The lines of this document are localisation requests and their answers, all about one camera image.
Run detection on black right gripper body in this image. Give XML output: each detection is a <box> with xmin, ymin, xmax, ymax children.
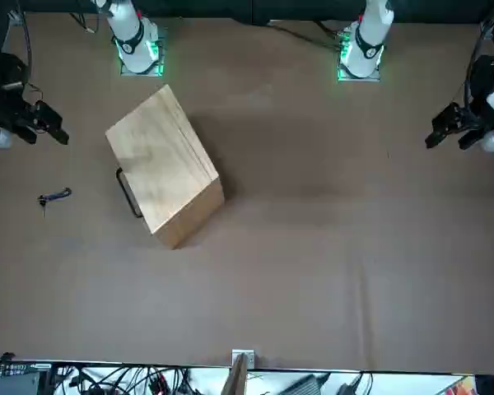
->
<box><xmin>0</xmin><ymin>52</ymin><xmax>38</xmax><ymax>133</ymax></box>

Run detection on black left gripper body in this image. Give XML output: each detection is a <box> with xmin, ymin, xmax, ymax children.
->
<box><xmin>468</xmin><ymin>53</ymin><xmax>494</xmax><ymax>127</ymax></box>

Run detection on key with blue strap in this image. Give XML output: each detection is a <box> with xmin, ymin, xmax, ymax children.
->
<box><xmin>36</xmin><ymin>187</ymin><xmax>72</xmax><ymax>218</ymax></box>

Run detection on wooden drawer box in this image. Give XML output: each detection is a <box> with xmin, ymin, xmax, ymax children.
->
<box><xmin>105</xmin><ymin>84</ymin><xmax>226</xmax><ymax>251</ymax></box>

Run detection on colourful printed book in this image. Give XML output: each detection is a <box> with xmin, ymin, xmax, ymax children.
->
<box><xmin>444</xmin><ymin>376</ymin><xmax>477</xmax><ymax>395</ymax></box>

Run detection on small black power adapter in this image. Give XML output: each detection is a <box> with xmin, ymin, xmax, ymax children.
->
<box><xmin>337</xmin><ymin>372</ymin><xmax>374</xmax><ymax>395</ymax></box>

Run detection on large grey power adapter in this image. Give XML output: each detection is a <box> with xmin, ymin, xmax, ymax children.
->
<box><xmin>279</xmin><ymin>372</ymin><xmax>331</xmax><ymax>395</ymax></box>

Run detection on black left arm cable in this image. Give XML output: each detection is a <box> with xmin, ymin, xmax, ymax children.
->
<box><xmin>463</xmin><ymin>0</ymin><xmax>494</xmax><ymax>109</ymax></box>

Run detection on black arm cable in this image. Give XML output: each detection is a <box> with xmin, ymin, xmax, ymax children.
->
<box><xmin>7</xmin><ymin>0</ymin><xmax>100</xmax><ymax>94</ymax></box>
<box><xmin>463</xmin><ymin>0</ymin><xmax>494</xmax><ymax>109</ymax></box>

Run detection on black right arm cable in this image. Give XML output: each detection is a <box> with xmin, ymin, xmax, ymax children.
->
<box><xmin>7</xmin><ymin>0</ymin><xmax>100</xmax><ymax>94</ymax></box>

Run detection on black drawer handle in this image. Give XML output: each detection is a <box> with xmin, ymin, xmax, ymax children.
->
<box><xmin>114</xmin><ymin>166</ymin><xmax>143</xmax><ymax>219</ymax></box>

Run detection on black cable on table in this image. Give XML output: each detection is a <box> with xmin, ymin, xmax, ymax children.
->
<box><xmin>266</xmin><ymin>19</ymin><xmax>343</xmax><ymax>53</ymax></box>

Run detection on tangled black cables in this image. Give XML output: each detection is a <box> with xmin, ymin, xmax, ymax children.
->
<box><xmin>52</xmin><ymin>364</ymin><xmax>199</xmax><ymax>395</ymax></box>

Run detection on upright camera post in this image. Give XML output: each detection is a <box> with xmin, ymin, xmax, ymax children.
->
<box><xmin>221</xmin><ymin>353</ymin><xmax>249</xmax><ymax>395</ymax></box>

